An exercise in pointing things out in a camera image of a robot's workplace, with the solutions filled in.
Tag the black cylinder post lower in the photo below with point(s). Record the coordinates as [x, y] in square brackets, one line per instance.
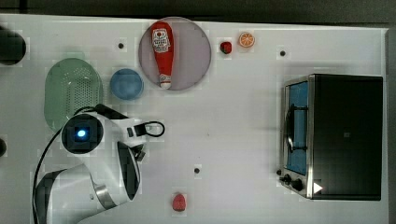
[3, 147]

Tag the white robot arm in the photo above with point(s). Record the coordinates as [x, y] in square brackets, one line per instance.
[109, 147]

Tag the blue bowl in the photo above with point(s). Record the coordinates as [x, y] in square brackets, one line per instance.
[126, 84]

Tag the red apple toy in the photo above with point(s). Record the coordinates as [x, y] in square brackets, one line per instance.
[226, 47]

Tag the red ketchup bottle toy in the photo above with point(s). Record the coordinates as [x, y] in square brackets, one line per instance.
[162, 42]

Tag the orange slice toy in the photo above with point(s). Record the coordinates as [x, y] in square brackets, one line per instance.
[246, 40]

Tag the red strawberry toy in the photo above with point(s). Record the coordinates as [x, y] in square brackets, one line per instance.
[179, 203]

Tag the green colander basket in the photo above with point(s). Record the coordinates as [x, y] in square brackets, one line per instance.
[71, 83]

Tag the grey round plate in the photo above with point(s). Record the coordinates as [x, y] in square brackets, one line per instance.
[192, 54]

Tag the black toaster oven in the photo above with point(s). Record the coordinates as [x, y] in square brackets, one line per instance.
[332, 137]

